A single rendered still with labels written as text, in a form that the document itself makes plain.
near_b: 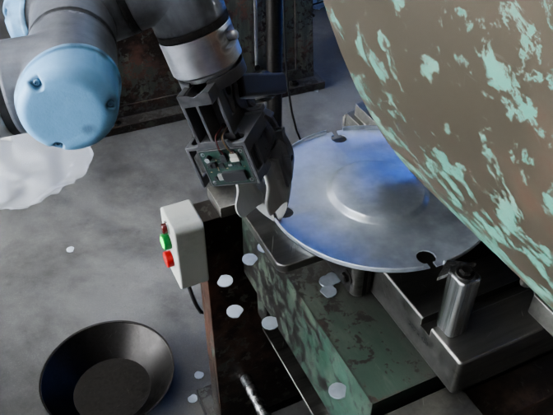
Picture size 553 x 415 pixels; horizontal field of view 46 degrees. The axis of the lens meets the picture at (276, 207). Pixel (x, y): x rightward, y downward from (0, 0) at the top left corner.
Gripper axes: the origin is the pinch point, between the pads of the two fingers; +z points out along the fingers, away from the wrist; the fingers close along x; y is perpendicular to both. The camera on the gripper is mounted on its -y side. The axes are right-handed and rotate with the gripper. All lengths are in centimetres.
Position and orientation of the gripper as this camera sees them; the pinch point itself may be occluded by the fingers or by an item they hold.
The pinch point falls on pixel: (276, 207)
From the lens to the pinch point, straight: 79.3
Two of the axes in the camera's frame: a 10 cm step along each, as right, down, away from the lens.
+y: -3.0, 6.2, -7.3
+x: 9.0, -0.6, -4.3
